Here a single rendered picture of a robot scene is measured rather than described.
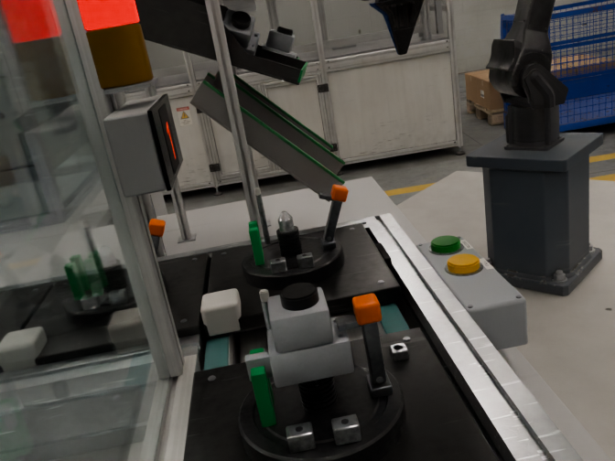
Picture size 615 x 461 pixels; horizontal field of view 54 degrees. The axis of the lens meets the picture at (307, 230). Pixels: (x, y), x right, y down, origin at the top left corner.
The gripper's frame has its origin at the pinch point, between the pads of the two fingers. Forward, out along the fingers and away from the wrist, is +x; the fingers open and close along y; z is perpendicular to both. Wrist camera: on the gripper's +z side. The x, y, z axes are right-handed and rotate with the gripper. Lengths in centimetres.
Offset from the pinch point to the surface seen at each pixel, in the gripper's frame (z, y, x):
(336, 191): 12.1, 6.0, 18.7
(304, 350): 20, 41, 20
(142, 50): 29.3, 25.1, -3.1
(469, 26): -308, -821, 60
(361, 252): 9.8, 4.7, 28.5
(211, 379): 30, 29, 28
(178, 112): 80, -397, 56
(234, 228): 30, -49, 39
